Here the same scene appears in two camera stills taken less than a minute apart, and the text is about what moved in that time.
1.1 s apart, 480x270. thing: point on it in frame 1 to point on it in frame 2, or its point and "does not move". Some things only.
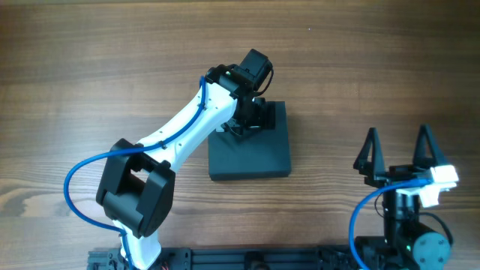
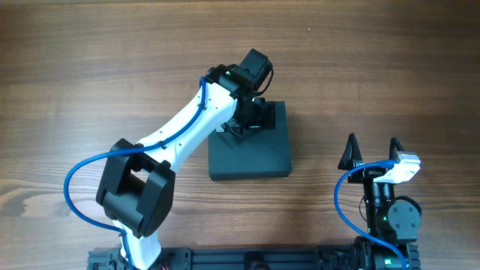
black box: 258,153 does not move
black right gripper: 397,177 to 369,172
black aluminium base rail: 331,257 does not move
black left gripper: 256,117 does not move
